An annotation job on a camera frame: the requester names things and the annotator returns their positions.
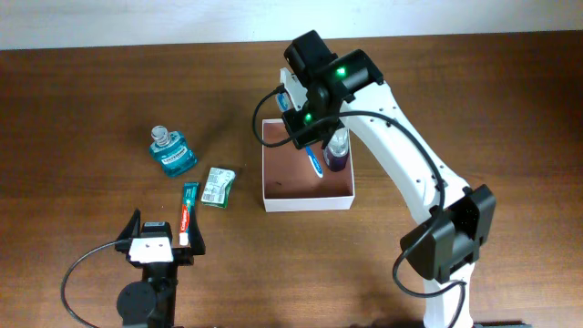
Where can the teal Listerine mouthwash bottle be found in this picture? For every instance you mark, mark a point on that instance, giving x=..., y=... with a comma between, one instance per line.
x=171, y=151

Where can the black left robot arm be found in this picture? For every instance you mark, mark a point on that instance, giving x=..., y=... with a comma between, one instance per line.
x=151, y=301

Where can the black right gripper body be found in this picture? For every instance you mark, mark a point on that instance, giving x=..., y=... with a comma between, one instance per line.
x=302, y=118

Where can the blue white toothbrush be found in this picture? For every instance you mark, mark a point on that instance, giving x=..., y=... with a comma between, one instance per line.
x=284, y=103

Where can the green Colgate toothpaste tube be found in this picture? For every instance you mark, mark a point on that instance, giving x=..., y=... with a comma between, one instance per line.
x=187, y=209

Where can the purple liquid bottle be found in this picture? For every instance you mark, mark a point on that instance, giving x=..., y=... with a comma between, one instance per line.
x=337, y=150

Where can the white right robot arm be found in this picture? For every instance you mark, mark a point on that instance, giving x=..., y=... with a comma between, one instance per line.
x=453, y=220

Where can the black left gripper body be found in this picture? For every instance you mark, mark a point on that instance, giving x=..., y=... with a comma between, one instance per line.
x=181, y=257

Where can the crumpled green white packet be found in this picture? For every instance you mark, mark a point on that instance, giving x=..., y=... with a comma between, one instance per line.
x=217, y=187

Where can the white square cardboard box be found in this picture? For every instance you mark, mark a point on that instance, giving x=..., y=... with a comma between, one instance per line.
x=290, y=183

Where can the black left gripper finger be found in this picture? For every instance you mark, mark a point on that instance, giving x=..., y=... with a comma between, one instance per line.
x=132, y=229
x=196, y=242

